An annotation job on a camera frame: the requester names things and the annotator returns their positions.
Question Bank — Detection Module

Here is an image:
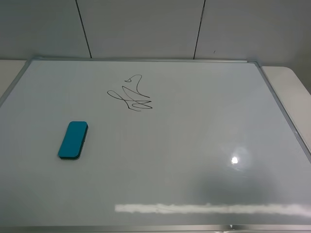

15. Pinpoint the teal whiteboard eraser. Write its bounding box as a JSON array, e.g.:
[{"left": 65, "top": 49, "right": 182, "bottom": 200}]
[{"left": 58, "top": 121, "right": 88, "bottom": 160}]

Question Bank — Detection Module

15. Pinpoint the white whiteboard with aluminium frame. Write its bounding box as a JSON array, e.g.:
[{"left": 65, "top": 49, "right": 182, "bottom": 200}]
[{"left": 0, "top": 58, "right": 311, "bottom": 233}]

